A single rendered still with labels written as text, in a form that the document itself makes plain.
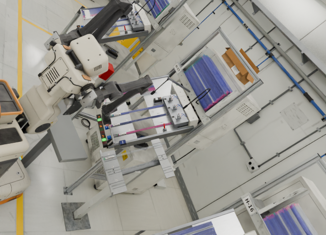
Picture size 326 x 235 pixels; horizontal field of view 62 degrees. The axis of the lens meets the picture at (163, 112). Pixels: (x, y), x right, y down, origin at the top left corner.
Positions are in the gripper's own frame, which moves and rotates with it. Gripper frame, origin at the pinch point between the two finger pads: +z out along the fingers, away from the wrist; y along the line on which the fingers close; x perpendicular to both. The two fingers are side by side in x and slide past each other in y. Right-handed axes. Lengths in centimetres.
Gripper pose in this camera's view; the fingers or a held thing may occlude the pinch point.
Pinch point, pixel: (107, 125)
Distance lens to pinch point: 240.2
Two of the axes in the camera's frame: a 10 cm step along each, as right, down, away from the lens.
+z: -0.5, 6.4, 7.7
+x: -9.5, 2.0, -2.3
